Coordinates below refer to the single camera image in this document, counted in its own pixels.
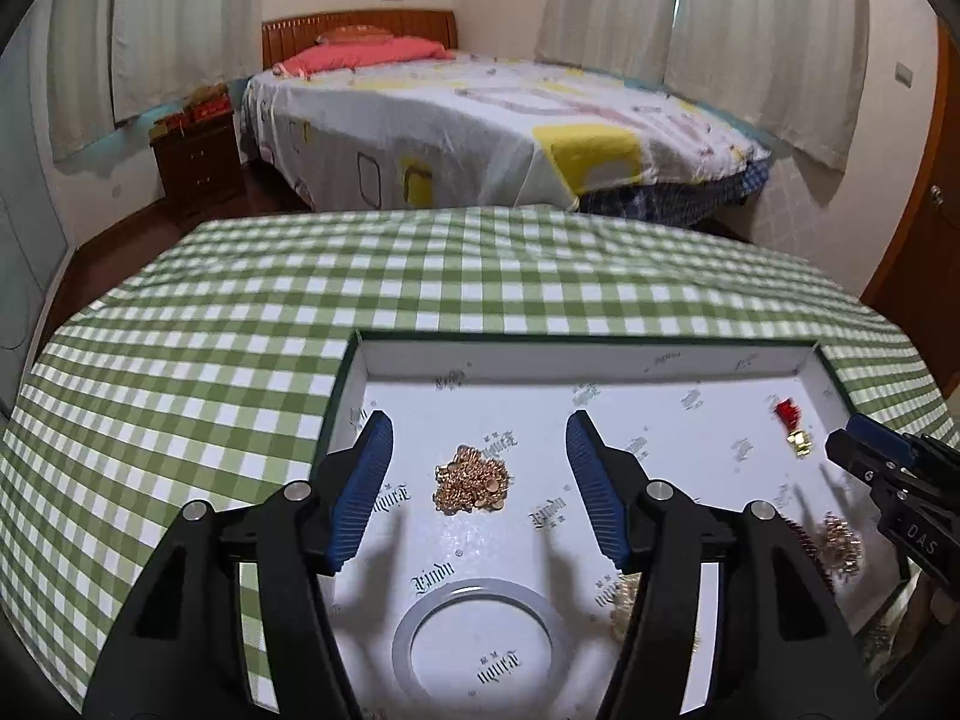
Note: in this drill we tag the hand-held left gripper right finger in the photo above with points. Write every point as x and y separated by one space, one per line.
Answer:
600 495

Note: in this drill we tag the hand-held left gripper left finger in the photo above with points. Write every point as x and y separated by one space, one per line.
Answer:
360 495

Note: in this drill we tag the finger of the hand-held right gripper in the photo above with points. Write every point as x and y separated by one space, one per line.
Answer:
855 457
881 436

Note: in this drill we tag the red flower gold pendant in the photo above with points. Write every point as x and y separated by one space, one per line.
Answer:
787 412

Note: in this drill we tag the gold flower brooch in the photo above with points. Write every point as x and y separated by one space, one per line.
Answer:
840 544

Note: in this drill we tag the small gold ornament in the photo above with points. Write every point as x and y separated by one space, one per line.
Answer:
622 607

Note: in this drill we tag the white shallow box tray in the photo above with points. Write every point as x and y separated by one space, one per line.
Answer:
525 390

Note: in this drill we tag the white bangle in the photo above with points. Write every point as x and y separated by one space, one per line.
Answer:
484 589

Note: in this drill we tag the brown wooden door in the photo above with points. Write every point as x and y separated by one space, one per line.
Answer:
922 277

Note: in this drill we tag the green checked tablecloth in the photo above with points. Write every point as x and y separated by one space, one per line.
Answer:
225 352

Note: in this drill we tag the metal door knob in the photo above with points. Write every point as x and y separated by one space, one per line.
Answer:
937 193

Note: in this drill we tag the blue plaid bed skirt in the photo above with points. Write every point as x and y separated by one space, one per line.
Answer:
675 199

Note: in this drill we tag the dark wooden nightstand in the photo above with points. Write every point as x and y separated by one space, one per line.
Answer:
199 165

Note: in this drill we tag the bed with patterned sheet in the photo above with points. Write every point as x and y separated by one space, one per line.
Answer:
450 112

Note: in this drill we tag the white curtain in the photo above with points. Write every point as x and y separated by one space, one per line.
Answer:
607 7
772 45
187 22
79 52

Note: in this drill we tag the red gift box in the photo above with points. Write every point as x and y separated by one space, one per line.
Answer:
210 109

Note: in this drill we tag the frosted glass wardrobe door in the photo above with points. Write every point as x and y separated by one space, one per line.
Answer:
30 240

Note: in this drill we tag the pink pillow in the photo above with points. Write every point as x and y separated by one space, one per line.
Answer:
360 52

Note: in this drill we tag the orange cushion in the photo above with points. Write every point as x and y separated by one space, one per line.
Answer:
352 32

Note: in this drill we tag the wooden headboard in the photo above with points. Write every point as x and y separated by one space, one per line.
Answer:
300 34

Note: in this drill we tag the light switch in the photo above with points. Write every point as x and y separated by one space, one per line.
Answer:
904 75

